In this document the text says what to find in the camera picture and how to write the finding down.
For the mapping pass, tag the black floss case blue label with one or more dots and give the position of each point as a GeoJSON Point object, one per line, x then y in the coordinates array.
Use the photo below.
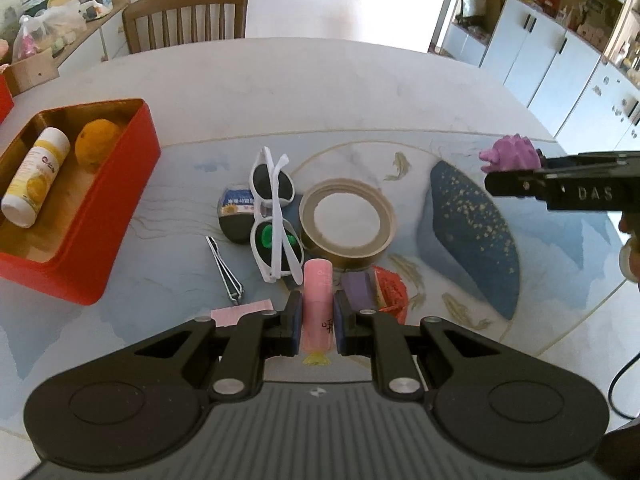
{"type": "Point", "coordinates": [235, 212]}

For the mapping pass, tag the tote bag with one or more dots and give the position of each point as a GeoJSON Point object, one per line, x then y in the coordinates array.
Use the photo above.
{"type": "Point", "coordinates": [472, 5]}

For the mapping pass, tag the white sunglasses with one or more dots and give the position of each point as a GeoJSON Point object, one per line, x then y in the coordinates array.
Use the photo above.
{"type": "Point", "coordinates": [272, 210]}

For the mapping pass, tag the beige tape roll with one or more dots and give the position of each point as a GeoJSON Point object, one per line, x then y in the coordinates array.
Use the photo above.
{"type": "Point", "coordinates": [345, 250]}

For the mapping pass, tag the wooden top sideboard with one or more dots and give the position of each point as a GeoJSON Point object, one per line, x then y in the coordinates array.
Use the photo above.
{"type": "Point", "coordinates": [90, 30]}

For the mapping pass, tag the white bottle yellow label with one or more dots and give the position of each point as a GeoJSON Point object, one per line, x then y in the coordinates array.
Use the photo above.
{"type": "Point", "coordinates": [36, 175]}

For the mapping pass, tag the pink paper strip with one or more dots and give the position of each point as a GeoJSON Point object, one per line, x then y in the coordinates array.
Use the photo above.
{"type": "Point", "coordinates": [235, 311]}

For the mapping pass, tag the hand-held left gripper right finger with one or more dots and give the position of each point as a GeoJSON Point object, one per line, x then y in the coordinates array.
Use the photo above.
{"type": "Point", "coordinates": [340, 320]}

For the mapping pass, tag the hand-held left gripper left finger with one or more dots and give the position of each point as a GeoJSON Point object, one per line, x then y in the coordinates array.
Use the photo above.
{"type": "Point", "coordinates": [296, 317]}

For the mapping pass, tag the red box edge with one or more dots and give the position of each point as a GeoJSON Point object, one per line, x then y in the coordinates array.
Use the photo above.
{"type": "Point", "coordinates": [4, 100]}

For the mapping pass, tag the white wall cabinets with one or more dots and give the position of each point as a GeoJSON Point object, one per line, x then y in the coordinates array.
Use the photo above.
{"type": "Point", "coordinates": [560, 50]}

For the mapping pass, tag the purple spiky toy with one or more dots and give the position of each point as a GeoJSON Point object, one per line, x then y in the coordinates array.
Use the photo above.
{"type": "Point", "coordinates": [510, 154]}

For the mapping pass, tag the red tin box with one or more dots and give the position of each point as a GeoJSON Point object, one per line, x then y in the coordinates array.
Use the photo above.
{"type": "Point", "coordinates": [80, 240]}

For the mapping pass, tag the wooden chair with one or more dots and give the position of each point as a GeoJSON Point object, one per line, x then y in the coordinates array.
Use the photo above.
{"type": "Point", "coordinates": [185, 15]}

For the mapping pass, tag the purple block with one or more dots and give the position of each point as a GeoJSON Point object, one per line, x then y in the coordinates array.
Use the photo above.
{"type": "Point", "coordinates": [359, 290]}

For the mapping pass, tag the pink tube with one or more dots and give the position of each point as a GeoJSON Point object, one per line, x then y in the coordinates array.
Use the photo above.
{"type": "Point", "coordinates": [318, 305]}

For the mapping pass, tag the person's right hand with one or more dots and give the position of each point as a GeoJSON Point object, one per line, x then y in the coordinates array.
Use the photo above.
{"type": "Point", "coordinates": [631, 252]}

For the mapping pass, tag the red snack packet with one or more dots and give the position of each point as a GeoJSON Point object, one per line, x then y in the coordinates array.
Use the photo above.
{"type": "Point", "coordinates": [392, 287]}

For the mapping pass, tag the metal tweezers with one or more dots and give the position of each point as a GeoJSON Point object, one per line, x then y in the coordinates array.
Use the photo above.
{"type": "Point", "coordinates": [225, 272]}

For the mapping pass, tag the orange fruit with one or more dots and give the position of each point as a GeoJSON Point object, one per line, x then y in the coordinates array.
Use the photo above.
{"type": "Point", "coordinates": [96, 141]}

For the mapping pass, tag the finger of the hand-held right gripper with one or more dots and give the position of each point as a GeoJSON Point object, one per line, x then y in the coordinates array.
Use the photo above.
{"type": "Point", "coordinates": [580, 161]}
{"type": "Point", "coordinates": [515, 184]}

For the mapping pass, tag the clear plastic bag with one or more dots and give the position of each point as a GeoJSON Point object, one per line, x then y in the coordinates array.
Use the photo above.
{"type": "Point", "coordinates": [47, 30]}

